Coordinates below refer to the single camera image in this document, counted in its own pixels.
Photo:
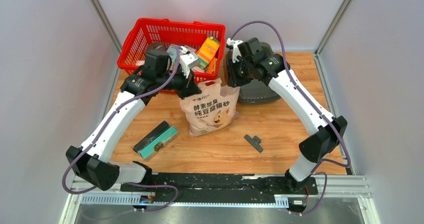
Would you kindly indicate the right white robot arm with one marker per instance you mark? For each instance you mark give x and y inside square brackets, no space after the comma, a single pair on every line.
[251,61]

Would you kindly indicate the dark grey litter box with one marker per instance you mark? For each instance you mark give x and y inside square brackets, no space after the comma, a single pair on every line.
[255,92]

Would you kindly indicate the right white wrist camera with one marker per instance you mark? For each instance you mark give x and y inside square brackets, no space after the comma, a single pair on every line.
[233,45]

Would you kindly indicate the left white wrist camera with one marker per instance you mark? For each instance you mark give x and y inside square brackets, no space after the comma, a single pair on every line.
[187,62]

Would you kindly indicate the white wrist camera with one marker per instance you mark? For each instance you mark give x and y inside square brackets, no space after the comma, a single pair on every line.
[187,62]
[233,45]

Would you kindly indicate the pink cat litter bag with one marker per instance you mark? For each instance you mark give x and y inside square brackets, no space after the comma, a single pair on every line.
[211,110]

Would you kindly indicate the yellow orange carton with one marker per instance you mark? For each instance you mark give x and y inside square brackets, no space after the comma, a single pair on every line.
[207,51]

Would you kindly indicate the brown round object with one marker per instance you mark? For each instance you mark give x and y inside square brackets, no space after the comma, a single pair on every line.
[156,46]

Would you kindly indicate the teal small box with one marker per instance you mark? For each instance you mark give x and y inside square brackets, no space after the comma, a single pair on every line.
[172,50]

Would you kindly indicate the red plastic shopping basket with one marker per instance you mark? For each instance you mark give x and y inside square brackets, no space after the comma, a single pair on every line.
[147,31]

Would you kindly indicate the black bag clip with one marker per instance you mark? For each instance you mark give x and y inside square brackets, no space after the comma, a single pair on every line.
[255,141]

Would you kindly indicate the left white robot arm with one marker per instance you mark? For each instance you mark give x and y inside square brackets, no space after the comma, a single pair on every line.
[90,165]

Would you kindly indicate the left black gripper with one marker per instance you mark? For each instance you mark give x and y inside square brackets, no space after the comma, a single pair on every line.
[188,87]

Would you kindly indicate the teal and black box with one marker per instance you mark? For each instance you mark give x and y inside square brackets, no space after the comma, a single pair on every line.
[155,140]

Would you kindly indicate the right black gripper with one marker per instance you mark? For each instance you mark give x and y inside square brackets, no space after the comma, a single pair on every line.
[235,81]

